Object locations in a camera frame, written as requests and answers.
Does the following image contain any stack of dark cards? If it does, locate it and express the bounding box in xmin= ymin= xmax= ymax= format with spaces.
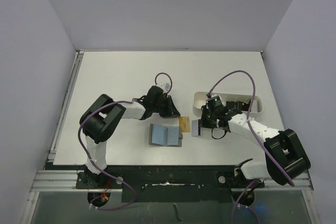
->
xmin=226 ymin=101 xmax=250 ymax=112

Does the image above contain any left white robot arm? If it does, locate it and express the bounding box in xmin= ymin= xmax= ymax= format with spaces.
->
xmin=79 ymin=83 xmax=181 ymax=188

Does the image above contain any white magnetic stripe card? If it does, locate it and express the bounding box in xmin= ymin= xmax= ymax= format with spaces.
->
xmin=191 ymin=119 xmax=202 ymax=137

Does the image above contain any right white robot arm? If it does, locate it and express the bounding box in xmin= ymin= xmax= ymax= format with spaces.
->
xmin=199 ymin=95 xmax=311 ymax=187

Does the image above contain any grey blue card holder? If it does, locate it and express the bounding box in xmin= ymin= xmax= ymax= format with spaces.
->
xmin=149 ymin=124 xmax=183 ymax=147

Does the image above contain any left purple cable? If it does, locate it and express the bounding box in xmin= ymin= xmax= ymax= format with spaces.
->
xmin=78 ymin=72 xmax=174 ymax=211

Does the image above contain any aluminium rail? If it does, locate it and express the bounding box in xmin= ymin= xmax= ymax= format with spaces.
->
xmin=47 ymin=50 xmax=84 ymax=162
xmin=262 ymin=168 xmax=314 ymax=190

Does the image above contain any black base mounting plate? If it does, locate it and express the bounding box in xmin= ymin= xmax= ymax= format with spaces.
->
xmin=76 ymin=166 xmax=251 ymax=206

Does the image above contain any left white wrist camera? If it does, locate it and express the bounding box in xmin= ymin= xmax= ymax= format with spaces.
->
xmin=158 ymin=83 xmax=171 ymax=93

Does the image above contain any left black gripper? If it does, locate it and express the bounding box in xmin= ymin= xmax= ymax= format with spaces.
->
xmin=152 ymin=95 xmax=180 ymax=118

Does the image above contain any gold VIP card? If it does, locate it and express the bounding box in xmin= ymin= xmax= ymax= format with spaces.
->
xmin=178 ymin=116 xmax=191 ymax=133

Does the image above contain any white plastic tray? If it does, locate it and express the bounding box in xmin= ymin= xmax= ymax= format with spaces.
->
xmin=193 ymin=91 xmax=263 ymax=115

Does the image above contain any right aluminium rail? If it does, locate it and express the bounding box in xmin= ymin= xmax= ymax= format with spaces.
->
xmin=262 ymin=168 xmax=314 ymax=190

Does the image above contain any left aluminium rail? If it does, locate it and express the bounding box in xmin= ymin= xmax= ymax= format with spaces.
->
xmin=47 ymin=50 xmax=84 ymax=162

